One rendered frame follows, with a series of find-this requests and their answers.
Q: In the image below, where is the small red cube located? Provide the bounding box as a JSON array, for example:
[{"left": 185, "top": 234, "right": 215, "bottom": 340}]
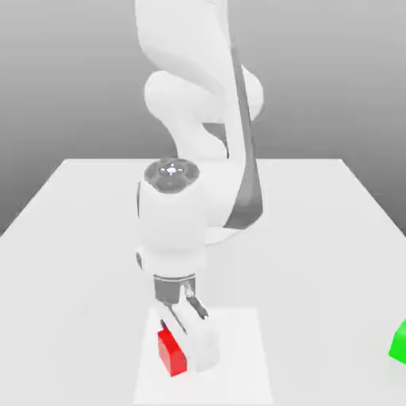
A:
[{"left": 157, "top": 327, "right": 189, "bottom": 378}]

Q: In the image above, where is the small green cube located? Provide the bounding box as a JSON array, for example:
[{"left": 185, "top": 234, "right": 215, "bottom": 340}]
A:
[{"left": 388, "top": 318, "right": 406, "bottom": 366}]

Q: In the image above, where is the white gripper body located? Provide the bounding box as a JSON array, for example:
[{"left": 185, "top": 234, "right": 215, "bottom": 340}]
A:
[{"left": 160, "top": 299, "right": 222, "bottom": 373}]

